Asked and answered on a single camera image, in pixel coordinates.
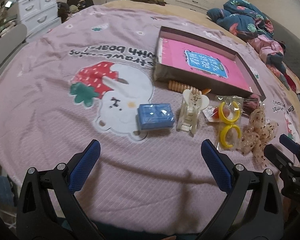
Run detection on yellow hoop earrings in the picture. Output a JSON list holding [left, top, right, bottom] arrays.
[[216, 95, 243, 150]]

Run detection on beige dotted mesh bow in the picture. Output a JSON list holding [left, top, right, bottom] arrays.
[[238, 107, 279, 168]]

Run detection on dark shallow cardboard tray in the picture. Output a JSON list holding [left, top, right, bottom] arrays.
[[153, 27, 266, 100]]

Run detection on pink bear print blanket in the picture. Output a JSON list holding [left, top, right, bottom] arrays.
[[0, 6, 300, 234]]

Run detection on floral teal pink quilt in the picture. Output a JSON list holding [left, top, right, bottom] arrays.
[[206, 0, 296, 92]]

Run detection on small blue jewelry box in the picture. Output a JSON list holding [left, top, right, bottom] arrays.
[[137, 103, 175, 131]]

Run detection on red cherry earrings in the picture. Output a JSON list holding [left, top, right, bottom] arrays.
[[202, 106, 219, 122]]

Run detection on dark red hair clip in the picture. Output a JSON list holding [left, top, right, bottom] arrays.
[[242, 94, 260, 115]]

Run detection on cream white hair claw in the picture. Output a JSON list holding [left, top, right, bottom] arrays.
[[177, 89, 210, 135]]

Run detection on orange beige hair claw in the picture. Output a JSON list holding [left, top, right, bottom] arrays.
[[168, 80, 211, 95]]

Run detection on dark bag on floor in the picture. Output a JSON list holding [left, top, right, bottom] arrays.
[[57, 0, 94, 23]]

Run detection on white plastic drawer cabinet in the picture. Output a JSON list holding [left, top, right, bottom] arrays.
[[16, 0, 62, 38]]

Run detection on pink book in tray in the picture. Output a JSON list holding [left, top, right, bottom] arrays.
[[158, 38, 256, 95]]

